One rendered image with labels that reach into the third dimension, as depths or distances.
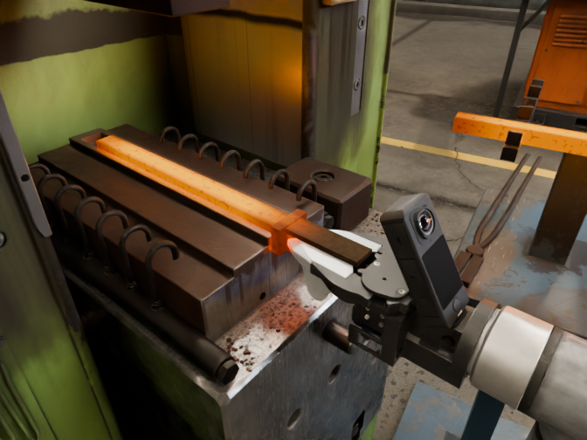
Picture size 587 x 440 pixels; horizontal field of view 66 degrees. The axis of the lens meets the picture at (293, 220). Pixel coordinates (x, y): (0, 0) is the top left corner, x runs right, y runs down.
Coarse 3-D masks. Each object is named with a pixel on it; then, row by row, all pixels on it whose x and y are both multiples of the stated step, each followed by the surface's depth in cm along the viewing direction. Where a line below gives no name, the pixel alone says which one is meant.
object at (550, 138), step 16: (464, 128) 68; (480, 128) 67; (496, 128) 66; (512, 128) 65; (528, 128) 65; (544, 128) 65; (560, 128) 65; (528, 144) 65; (544, 144) 64; (560, 144) 63; (576, 144) 62
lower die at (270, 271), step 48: (144, 144) 71; (48, 192) 61; (96, 192) 60; (144, 192) 59; (240, 192) 57; (288, 192) 58; (96, 240) 55; (144, 240) 52; (192, 240) 50; (240, 240) 50; (144, 288) 51; (192, 288) 45; (240, 288) 48
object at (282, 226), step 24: (96, 144) 68; (120, 144) 67; (144, 168) 62; (168, 168) 60; (192, 192) 57; (216, 192) 55; (240, 216) 52; (264, 216) 51; (288, 216) 50; (312, 240) 46; (336, 240) 46; (360, 264) 44
